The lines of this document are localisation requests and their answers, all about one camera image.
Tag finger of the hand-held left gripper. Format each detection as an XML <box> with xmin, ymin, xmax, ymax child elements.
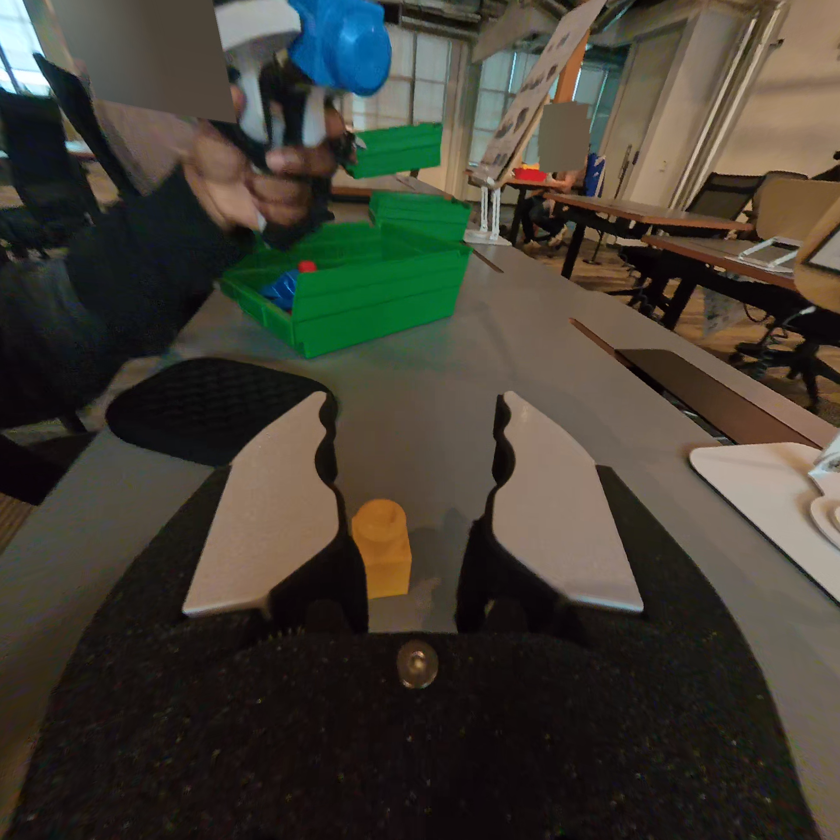
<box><xmin>217</xmin><ymin>0</ymin><xmax>303</xmax><ymax>53</ymax></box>

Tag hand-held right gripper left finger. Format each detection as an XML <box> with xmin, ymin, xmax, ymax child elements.
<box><xmin>182</xmin><ymin>391</ymin><xmax>345</xmax><ymax>621</ymax></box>

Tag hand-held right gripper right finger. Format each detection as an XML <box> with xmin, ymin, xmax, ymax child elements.
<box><xmin>484</xmin><ymin>391</ymin><xmax>645</xmax><ymax>614</ymax></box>

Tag blue mega block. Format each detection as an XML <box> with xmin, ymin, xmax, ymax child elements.
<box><xmin>287</xmin><ymin>0</ymin><xmax>393</xmax><ymax>98</ymax></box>
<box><xmin>258</xmin><ymin>269</ymin><xmax>304</xmax><ymax>314</ymax></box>

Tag orange mega block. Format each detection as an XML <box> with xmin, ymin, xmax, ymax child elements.
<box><xmin>351</xmin><ymin>499</ymin><xmax>413</xmax><ymax>599</ymax></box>

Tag green plastic bin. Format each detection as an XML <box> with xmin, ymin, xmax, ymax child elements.
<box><xmin>344</xmin><ymin>122</ymin><xmax>444</xmax><ymax>179</ymax></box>
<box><xmin>220</xmin><ymin>222</ymin><xmax>473</xmax><ymax>360</ymax></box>
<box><xmin>369</xmin><ymin>190</ymin><xmax>472</xmax><ymax>242</ymax></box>

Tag person's left forearm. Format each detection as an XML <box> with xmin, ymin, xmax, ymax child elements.
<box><xmin>0</xmin><ymin>167</ymin><xmax>263</xmax><ymax>431</ymax></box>

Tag person's left hand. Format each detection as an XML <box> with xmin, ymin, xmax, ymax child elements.
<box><xmin>182</xmin><ymin>120</ymin><xmax>341</xmax><ymax>232</ymax></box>

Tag black mesh chair back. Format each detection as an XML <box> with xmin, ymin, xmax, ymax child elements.
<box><xmin>105</xmin><ymin>357</ymin><xmax>340</xmax><ymax>468</ymax></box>

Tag white mat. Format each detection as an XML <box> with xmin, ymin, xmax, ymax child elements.
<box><xmin>689</xmin><ymin>441</ymin><xmax>840</xmax><ymax>605</ymax></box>

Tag white lattice stand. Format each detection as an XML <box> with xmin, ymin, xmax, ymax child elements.
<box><xmin>465</xmin><ymin>177</ymin><xmax>513</xmax><ymax>247</ymax></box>

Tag white poster board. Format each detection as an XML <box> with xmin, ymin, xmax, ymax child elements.
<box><xmin>478</xmin><ymin>0</ymin><xmax>608</xmax><ymax>181</ymax></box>

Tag white round object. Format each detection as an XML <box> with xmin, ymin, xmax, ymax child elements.
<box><xmin>808</xmin><ymin>495</ymin><xmax>840</xmax><ymax>551</ymax></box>

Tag wooden desk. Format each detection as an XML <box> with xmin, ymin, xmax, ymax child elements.
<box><xmin>640</xmin><ymin>233</ymin><xmax>840</xmax><ymax>329</ymax></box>
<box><xmin>543</xmin><ymin>190</ymin><xmax>756</xmax><ymax>280</ymax></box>

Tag white laptop stand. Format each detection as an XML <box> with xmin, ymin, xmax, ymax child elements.
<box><xmin>738</xmin><ymin>238</ymin><xmax>802</xmax><ymax>270</ymax></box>

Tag black mesh office chair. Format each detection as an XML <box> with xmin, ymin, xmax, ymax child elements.
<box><xmin>620</xmin><ymin>172</ymin><xmax>767</xmax><ymax>329</ymax></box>

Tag beige office chair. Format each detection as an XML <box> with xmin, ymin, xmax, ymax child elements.
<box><xmin>751</xmin><ymin>172</ymin><xmax>840</xmax><ymax>240</ymax></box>

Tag wooden easel post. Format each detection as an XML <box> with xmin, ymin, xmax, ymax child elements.
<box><xmin>558</xmin><ymin>29</ymin><xmax>592</xmax><ymax>106</ymax></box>

